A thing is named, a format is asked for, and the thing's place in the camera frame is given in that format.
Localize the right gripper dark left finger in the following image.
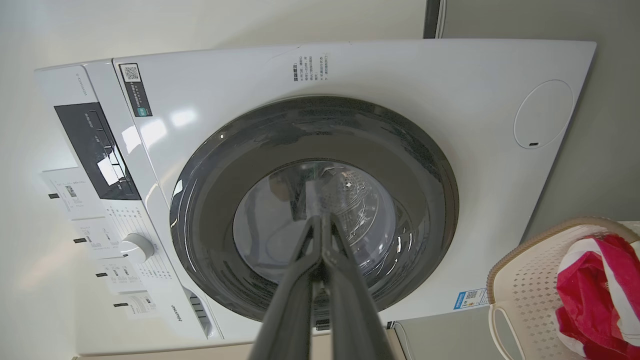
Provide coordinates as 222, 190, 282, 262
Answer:
248, 216, 322, 360

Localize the white power cord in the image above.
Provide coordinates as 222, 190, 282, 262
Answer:
394, 322, 417, 360

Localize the black washer display panel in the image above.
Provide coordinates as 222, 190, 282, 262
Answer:
54, 102, 142, 202

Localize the dark QR code sticker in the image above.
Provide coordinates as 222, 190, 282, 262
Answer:
119, 63, 153, 118

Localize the cream perforated laundry basket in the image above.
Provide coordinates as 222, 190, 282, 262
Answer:
486, 216, 640, 360

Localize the white paper label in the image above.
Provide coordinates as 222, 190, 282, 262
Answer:
113, 292, 164, 321
74, 217, 122, 259
96, 257, 147, 295

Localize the dark grey vertical post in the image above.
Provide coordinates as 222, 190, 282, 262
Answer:
423, 0, 442, 39

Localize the dark round washer door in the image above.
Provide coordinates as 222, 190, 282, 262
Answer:
169, 95, 460, 323

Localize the blue QR code sticker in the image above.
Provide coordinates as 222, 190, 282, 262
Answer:
453, 288, 490, 311

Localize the white detergent drawer front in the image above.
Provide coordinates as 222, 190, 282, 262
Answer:
34, 64, 108, 108

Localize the white front-load washing machine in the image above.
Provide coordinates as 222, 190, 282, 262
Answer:
34, 39, 597, 357

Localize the round white filter cover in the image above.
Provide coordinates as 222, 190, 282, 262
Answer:
514, 79, 574, 150

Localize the red and white jersey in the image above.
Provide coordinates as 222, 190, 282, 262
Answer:
556, 234, 640, 360

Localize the white washer dial knob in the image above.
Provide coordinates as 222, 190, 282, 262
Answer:
119, 233, 156, 264

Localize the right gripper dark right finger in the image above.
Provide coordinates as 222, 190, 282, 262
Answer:
322, 215, 395, 360

